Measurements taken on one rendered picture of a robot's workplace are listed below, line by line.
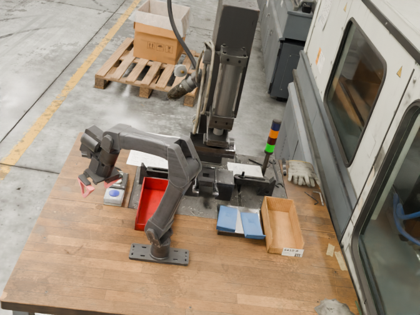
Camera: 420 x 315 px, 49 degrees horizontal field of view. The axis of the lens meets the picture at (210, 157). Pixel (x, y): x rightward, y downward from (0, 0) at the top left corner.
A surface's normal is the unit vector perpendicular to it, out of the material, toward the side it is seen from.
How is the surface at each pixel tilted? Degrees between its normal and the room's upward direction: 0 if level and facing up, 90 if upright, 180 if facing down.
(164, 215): 85
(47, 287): 0
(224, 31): 90
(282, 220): 0
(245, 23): 90
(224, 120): 90
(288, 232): 0
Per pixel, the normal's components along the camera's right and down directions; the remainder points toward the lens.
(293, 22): -0.06, 0.53
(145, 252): 0.16, -0.83
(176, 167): -0.45, 0.42
